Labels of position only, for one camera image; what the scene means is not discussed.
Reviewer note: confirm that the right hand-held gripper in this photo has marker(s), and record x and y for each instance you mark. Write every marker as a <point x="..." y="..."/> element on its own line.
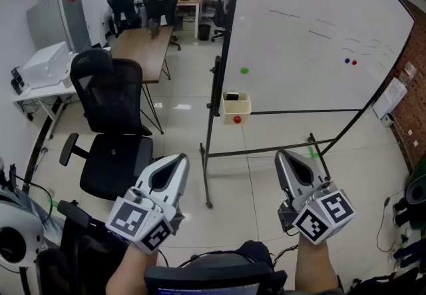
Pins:
<point x="319" y="217"/>

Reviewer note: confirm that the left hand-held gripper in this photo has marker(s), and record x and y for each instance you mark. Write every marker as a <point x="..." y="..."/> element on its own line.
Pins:
<point x="133" y="220"/>

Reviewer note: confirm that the cream plastic box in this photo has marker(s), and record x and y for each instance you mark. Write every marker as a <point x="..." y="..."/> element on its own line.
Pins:
<point x="234" y="110"/>

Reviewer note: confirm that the person's left forearm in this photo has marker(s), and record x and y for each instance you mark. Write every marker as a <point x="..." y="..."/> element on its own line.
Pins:
<point x="131" y="270"/>

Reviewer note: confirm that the person's right forearm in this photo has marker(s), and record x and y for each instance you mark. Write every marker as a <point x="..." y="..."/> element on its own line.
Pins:
<point x="314" y="267"/>

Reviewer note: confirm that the whiteboard on black stand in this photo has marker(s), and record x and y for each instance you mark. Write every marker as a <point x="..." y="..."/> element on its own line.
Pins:
<point x="316" y="54"/>

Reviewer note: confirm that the white printer box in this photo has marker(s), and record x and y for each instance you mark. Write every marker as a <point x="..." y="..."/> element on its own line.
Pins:
<point x="45" y="65"/>

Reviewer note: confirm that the green floor tape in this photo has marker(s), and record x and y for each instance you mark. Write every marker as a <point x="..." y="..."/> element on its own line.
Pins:
<point x="313" y="152"/>

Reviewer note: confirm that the black mesh chair with headrest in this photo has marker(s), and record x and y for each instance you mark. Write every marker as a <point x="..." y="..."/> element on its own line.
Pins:
<point x="113" y="154"/>

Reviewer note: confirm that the person's legs in dark trousers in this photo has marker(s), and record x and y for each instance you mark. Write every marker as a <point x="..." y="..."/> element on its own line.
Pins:
<point x="254" y="252"/>

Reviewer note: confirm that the small white plug device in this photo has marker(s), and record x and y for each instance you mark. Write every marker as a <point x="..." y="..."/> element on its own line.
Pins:
<point x="387" y="120"/>

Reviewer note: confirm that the green round magnet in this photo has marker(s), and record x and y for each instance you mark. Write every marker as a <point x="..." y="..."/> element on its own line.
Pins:
<point x="244" y="70"/>

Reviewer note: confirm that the black laptop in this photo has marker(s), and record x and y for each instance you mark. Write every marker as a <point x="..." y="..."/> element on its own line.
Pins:
<point x="213" y="278"/>

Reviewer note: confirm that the black chair with armrest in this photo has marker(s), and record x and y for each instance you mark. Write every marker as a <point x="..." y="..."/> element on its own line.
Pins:
<point x="80" y="253"/>

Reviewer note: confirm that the dark green speaker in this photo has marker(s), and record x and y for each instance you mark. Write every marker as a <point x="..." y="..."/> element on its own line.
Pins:
<point x="416" y="193"/>

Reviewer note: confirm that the brown wooden table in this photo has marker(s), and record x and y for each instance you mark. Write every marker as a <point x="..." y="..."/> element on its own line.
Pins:
<point x="143" y="50"/>

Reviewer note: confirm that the brown pegboard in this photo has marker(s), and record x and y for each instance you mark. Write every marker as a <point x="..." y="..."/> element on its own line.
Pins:
<point x="412" y="104"/>

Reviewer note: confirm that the dark pen holder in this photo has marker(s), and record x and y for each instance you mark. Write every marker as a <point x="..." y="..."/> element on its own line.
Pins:
<point x="154" y="30"/>

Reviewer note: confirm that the clear water bottle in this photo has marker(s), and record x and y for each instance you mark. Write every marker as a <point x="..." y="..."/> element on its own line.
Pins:
<point x="408" y="73"/>

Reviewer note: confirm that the white desk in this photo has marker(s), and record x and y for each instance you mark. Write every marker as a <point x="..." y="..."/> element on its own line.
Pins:
<point x="43" y="90"/>

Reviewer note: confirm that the black waste bin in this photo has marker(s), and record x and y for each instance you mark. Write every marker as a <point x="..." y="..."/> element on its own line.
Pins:
<point x="204" y="31"/>

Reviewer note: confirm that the black swivel chair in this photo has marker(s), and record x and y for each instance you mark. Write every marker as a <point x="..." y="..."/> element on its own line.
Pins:
<point x="124" y="14"/>
<point x="161" y="10"/>
<point x="219" y="14"/>

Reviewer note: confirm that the light wooden table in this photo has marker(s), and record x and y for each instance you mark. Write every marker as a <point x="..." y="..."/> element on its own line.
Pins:
<point x="191" y="4"/>

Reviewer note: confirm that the grey metal cabinet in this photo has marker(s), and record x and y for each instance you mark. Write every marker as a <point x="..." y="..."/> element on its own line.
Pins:
<point x="53" y="24"/>

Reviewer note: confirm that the white wall device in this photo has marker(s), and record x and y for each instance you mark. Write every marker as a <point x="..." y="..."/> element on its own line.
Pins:
<point x="389" y="97"/>

